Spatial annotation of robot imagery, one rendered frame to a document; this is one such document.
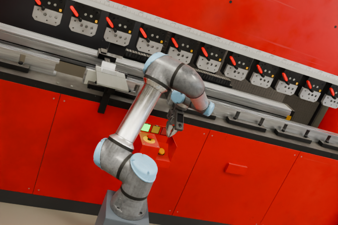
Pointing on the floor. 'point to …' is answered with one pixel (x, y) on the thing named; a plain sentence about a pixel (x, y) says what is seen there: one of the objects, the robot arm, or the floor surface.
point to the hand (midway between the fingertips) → (169, 136)
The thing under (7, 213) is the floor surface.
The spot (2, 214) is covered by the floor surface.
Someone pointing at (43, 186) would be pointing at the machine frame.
